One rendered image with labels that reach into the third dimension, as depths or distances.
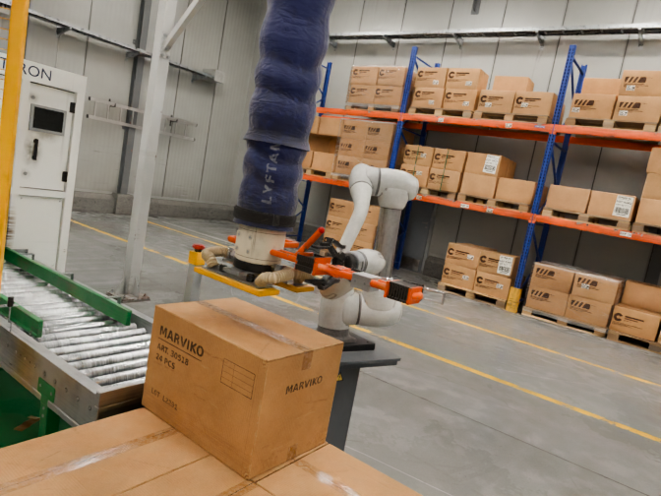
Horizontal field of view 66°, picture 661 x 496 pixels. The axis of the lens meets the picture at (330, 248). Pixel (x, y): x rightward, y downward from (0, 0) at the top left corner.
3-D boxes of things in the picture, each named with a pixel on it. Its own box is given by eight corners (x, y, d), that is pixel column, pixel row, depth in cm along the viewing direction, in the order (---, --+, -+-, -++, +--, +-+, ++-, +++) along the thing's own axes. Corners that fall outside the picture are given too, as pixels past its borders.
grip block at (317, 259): (292, 269, 167) (295, 252, 167) (310, 268, 175) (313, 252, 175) (312, 276, 163) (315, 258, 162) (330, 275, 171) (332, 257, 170)
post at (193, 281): (164, 418, 293) (189, 250, 280) (174, 415, 298) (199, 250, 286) (171, 423, 289) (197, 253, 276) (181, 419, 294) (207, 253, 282)
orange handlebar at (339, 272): (205, 236, 196) (207, 227, 196) (260, 237, 220) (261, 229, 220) (415, 304, 143) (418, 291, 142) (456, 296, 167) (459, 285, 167)
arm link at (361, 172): (351, 176, 224) (381, 180, 225) (350, 155, 238) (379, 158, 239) (346, 200, 233) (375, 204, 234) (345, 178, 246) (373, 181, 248)
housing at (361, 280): (348, 286, 156) (351, 272, 155) (360, 284, 161) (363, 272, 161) (367, 292, 152) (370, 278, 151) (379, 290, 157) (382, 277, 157)
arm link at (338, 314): (316, 320, 253) (321, 277, 251) (351, 323, 255) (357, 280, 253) (318, 329, 237) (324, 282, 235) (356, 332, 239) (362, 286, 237)
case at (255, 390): (141, 404, 193) (154, 304, 188) (221, 383, 225) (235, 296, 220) (247, 481, 158) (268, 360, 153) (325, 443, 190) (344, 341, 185)
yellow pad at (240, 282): (193, 271, 183) (195, 258, 182) (213, 271, 191) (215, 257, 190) (259, 297, 163) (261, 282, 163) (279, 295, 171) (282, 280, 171)
